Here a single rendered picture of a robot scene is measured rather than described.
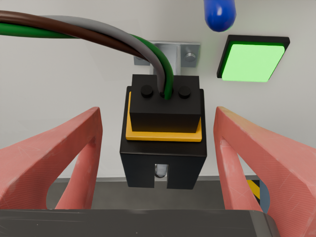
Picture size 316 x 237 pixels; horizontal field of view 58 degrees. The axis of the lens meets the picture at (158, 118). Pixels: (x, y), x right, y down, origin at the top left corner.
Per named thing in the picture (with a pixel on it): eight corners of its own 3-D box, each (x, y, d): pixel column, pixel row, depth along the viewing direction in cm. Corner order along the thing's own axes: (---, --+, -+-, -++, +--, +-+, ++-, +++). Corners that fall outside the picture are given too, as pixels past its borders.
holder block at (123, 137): (132, 131, 20) (127, 187, 18) (126, 84, 15) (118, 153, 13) (191, 134, 20) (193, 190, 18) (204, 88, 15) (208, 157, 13)
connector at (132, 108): (137, 122, 17) (135, 153, 16) (132, 70, 13) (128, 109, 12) (188, 123, 17) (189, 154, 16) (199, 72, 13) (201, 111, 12)
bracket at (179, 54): (134, 62, 21) (128, 121, 19) (132, 39, 19) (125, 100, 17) (195, 65, 21) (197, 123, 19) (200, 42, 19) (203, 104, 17)
